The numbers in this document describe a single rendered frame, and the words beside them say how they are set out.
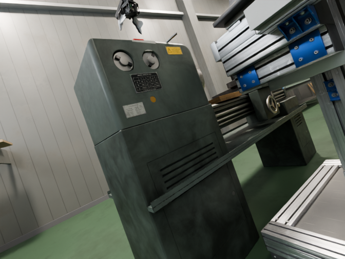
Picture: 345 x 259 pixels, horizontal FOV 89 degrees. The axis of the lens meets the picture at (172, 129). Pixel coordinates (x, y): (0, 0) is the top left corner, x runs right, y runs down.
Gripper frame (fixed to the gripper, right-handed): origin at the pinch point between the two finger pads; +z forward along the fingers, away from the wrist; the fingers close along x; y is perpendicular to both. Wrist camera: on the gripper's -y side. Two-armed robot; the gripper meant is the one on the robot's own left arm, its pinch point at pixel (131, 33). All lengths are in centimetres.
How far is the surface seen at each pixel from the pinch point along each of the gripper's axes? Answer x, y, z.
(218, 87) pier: 392, -145, 31
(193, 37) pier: 379, -193, -114
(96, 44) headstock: -32.7, 16.2, 15.0
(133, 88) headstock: -23.6, 22.2, 34.4
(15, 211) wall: -67, -265, 162
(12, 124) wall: -36, -287, 33
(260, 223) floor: 35, 49, 134
